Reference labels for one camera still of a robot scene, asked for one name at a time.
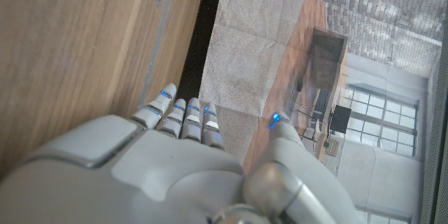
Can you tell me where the printed room backdrop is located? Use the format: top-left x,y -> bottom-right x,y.
197,0 -> 445,224

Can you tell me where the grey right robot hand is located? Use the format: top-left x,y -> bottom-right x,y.
0,83 -> 367,224

